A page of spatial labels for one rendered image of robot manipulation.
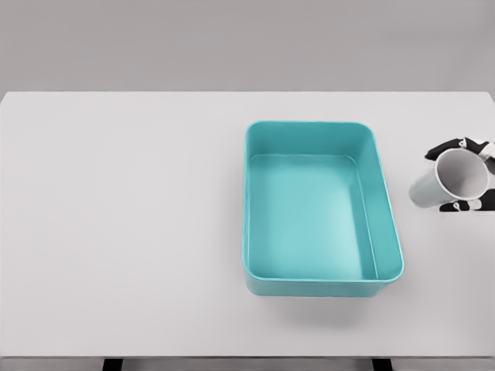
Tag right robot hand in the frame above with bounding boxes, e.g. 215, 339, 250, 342
424, 136, 495, 213

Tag white paper cup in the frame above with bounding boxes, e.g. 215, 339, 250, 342
408, 148, 490, 209

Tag teal plastic basket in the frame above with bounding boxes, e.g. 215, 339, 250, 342
241, 120, 405, 299

